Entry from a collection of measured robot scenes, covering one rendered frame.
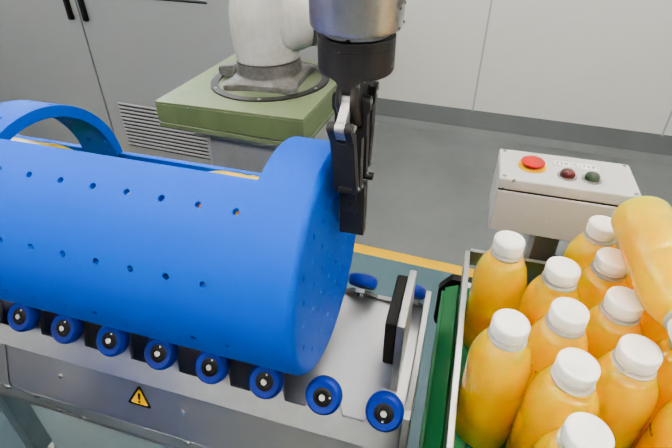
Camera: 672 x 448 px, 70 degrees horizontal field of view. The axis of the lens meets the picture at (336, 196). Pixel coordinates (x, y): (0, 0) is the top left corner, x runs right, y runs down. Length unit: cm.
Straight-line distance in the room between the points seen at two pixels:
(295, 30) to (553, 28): 235
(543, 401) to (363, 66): 37
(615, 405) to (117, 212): 55
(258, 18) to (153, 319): 72
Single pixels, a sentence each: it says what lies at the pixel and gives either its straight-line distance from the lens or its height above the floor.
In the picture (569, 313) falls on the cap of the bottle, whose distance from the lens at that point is 58.
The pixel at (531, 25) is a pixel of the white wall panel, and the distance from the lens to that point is 326.
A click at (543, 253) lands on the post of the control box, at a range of 90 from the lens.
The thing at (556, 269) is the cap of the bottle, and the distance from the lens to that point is 63.
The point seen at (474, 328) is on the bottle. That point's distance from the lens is 73.
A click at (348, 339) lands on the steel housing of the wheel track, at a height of 93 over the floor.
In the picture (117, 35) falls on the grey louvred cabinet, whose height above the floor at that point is 83.
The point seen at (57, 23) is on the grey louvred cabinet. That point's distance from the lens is 294.
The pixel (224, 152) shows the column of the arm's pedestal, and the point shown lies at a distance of 120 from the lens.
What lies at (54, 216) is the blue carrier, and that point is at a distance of 60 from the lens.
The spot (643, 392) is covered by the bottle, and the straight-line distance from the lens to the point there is 59.
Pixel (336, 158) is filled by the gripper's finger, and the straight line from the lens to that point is 48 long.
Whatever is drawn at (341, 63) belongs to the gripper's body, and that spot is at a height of 134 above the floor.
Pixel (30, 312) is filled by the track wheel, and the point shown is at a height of 97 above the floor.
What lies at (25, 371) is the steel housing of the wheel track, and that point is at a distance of 89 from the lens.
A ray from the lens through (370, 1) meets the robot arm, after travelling 43.
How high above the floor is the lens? 148
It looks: 34 degrees down
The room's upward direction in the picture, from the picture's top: straight up
